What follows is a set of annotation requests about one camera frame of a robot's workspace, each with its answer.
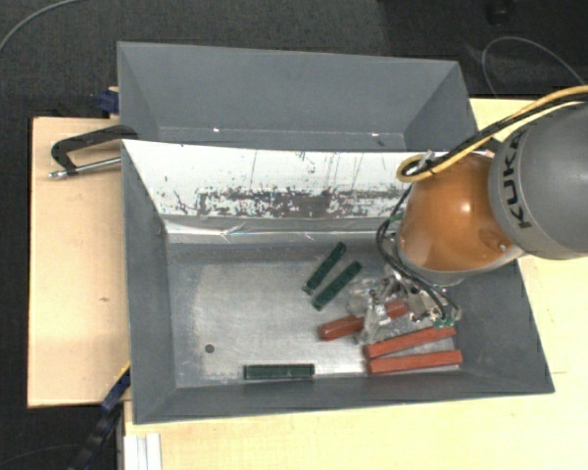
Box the dark green flat block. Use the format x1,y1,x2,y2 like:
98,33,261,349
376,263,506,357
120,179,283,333
301,241,349,295
311,259,365,312
242,362,317,382

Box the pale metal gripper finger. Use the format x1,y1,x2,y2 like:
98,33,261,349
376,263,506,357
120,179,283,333
347,280,384,313
356,305,393,346

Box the red-brown flat block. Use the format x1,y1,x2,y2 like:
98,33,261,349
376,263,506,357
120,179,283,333
317,299,411,343
366,350,465,376
362,325,459,360

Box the grey metal bin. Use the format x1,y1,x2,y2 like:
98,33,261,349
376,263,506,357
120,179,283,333
116,40,556,425

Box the pale wood board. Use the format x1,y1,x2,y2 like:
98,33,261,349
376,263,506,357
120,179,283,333
26,117,131,408

